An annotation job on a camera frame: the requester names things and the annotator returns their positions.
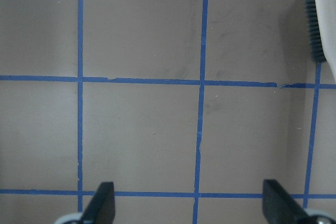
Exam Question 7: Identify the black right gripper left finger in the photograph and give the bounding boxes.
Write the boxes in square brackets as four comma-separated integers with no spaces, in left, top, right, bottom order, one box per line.
[54,182,116,224]

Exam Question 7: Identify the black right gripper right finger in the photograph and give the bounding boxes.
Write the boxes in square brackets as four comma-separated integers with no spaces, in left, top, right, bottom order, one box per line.
[262,179,336,224]

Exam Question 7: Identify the white hand brush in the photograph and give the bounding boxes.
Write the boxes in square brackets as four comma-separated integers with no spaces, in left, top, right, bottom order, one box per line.
[304,0,335,77]

